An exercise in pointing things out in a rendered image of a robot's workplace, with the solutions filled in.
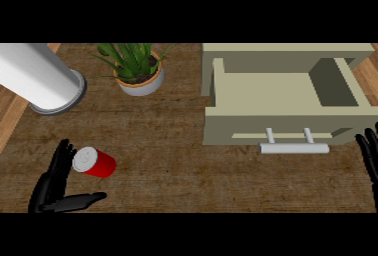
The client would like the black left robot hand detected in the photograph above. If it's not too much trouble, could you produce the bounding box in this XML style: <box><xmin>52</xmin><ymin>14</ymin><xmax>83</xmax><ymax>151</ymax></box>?
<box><xmin>27</xmin><ymin>138</ymin><xmax>108</xmax><ymax>214</ymax></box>

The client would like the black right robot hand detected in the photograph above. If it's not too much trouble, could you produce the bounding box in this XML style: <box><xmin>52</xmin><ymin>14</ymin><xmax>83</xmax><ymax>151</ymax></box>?
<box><xmin>355</xmin><ymin>122</ymin><xmax>378</xmax><ymax>210</ymax></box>

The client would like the red can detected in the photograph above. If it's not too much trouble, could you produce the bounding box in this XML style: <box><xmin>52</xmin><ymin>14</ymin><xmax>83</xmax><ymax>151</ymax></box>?
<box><xmin>71</xmin><ymin>146</ymin><xmax>119</xmax><ymax>179</ymax></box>

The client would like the beige open drawer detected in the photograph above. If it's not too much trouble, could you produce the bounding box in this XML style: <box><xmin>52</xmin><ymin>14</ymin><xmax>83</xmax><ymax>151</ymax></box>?
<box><xmin>203</xmin><ymin>57</ymin><xmax>378</xmax><ymax>146</ymax></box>

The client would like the brown placemat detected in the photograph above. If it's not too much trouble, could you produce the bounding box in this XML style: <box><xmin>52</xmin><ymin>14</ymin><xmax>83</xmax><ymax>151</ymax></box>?
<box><xmin>0</xmin><ymin>43</ymin><xmax>378</xmax><ymax>214</ymax></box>

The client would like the white cylinder with grey base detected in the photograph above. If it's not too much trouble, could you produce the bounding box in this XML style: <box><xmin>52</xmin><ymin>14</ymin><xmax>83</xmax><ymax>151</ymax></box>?
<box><xmin>0</xmin><ymin>43</ymin><xmax>89</xmax><ymax>116</ymax></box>

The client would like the beige cabinet body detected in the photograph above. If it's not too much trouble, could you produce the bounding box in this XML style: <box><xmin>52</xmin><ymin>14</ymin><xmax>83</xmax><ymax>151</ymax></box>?
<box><xmin>200</xmin><ymin>43</ymin><xmax>377</xmax><ymax>97</ymax></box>

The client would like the green potted plant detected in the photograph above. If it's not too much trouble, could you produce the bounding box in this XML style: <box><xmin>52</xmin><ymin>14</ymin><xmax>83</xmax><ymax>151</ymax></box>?
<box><xmin>91</xmin><ymin>43</ymin><xmax>175</xmax><ymax>97</ymax></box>

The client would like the white drawer handle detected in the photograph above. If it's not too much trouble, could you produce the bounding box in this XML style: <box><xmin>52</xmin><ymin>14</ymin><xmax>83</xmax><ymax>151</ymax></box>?
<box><xmin>259</xmin><ymin>127</ymin><xmax>331</xmax><ymax>155</ymax></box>

